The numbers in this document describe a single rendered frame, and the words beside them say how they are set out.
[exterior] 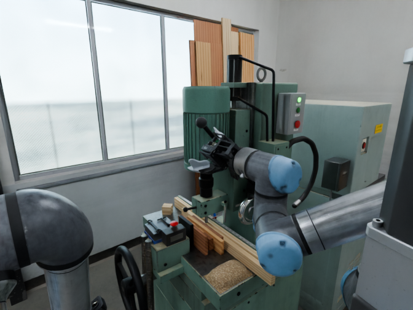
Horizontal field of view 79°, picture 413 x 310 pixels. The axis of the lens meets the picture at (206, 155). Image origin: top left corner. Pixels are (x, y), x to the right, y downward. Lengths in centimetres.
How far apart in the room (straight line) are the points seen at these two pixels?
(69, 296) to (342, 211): 52
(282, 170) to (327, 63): 272
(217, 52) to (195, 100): 184
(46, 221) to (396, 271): 43
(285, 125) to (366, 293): 80
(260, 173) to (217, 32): 229
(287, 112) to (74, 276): 84
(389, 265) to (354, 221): 20
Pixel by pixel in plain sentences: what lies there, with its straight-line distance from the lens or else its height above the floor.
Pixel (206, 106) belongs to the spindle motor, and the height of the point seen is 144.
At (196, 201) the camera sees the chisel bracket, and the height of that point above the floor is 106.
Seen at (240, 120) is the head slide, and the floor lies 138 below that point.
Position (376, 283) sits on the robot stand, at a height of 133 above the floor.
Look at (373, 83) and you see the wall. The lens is 301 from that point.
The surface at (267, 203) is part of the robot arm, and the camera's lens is 58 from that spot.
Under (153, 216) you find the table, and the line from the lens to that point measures 127.
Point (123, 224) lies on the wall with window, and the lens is 251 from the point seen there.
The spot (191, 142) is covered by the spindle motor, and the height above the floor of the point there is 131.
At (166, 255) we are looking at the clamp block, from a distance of 96.
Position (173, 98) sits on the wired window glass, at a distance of 254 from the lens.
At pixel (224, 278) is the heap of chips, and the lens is 87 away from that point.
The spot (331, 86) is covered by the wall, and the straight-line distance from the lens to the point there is 316.
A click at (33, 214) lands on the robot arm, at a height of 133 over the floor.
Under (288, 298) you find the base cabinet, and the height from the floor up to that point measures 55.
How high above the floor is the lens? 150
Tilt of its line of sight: 15 degrees down
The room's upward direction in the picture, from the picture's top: straight up
